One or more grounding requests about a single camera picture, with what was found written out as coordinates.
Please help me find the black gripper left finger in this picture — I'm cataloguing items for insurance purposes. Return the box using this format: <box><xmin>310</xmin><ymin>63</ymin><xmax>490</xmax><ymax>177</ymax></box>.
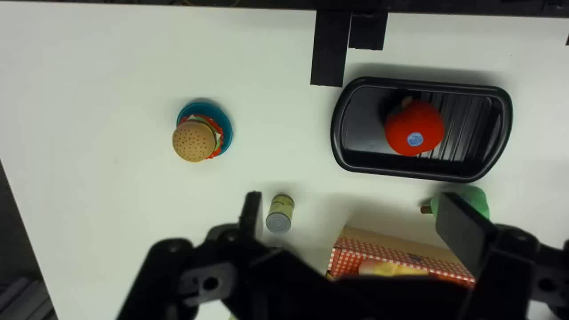
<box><xmin>239</xmin><ymin>191</ymin><xmax>266</xmax><ymax>241</ymax></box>

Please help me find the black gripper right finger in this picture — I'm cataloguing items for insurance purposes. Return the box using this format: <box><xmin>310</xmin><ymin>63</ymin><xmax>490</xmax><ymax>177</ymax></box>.
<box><xmin>436</xmin><ymin>191</ymin><xmax>500</xmax><ymax>278</ymax></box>

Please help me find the red plush tomato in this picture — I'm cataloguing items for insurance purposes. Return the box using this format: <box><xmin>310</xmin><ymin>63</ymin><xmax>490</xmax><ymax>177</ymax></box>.
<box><xmin>385</xmin><ymin>100</ymin><xmax>447</xmax><ymax>159</ymax></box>

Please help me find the yellow toy corn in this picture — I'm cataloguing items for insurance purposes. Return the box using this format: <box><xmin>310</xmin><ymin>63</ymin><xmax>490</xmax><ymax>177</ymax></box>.
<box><xmin>358</xmin><ymin>260</ymin><xmax>431</xmax><ymax>280</ymax></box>

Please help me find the toy hamburger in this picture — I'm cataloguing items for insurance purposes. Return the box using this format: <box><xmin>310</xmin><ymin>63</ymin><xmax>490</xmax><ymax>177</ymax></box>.
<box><xmin>171</xmin><ymin>115</ymin><xmax>226</xmax><ymax>164</ymax></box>

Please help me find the black grill tray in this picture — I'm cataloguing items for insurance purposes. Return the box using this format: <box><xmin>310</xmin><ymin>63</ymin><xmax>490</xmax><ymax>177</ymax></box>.
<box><xmin>330</xmin><ymin>77</ymin><xmax>514</xmax><ymax>186</ymax></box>

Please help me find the long black tape strip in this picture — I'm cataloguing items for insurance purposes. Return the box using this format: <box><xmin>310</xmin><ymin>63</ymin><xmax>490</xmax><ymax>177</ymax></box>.
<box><xmin>310</xmin><ymin>10</ymin><xmax>354</xmax><ymax>90</ymax></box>

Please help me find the short black tape strip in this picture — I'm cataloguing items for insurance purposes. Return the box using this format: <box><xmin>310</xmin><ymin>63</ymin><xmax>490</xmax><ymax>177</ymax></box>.
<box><xmin>349</xmin><ymin>10</ymin><xmax>392</xmax><ymax>54</ymax></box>

